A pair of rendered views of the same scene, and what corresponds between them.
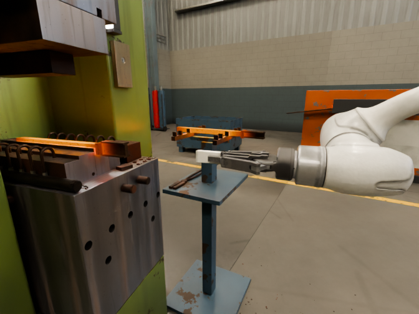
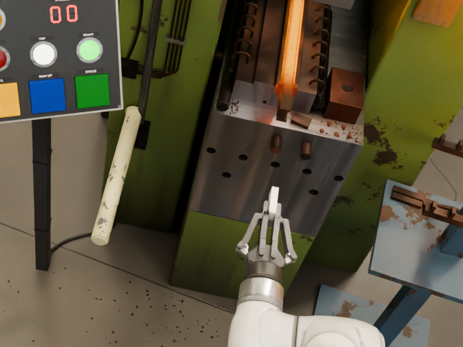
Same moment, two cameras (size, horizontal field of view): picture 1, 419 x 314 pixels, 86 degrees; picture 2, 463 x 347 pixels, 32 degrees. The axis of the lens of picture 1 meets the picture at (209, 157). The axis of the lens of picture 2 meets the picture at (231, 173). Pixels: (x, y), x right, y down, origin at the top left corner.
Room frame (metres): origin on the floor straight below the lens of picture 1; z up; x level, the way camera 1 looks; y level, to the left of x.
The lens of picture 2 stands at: (0.02, -0.87, 2.40)
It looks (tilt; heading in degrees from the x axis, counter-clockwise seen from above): 53 degrees down; 64
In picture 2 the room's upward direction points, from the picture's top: 17 degrees clockwise
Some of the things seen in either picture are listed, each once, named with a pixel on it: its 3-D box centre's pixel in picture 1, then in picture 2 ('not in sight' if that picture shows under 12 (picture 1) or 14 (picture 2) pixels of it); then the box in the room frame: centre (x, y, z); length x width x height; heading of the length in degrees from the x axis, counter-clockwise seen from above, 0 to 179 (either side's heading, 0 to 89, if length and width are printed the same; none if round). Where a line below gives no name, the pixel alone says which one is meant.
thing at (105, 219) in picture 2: not in sight; (118, 173); (0.29, 0.37, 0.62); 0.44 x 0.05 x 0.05; 71
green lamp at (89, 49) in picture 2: not in sight; (89, 49); (0.20, 0.37, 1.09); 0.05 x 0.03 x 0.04; 161
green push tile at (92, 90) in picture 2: not in sight; (91, 90); (0.20, 0.33, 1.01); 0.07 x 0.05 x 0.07; 6
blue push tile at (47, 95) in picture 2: not in sight; (47, 95); (0.10, 0.32, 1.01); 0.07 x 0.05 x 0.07; 6
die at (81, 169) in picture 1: (45, 156); (281, 36); (0.72, 0.54, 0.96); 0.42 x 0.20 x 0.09; 71
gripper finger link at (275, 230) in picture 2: (245, 158); (273, 239); (0.54, -0.09, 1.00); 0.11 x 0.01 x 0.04; 69
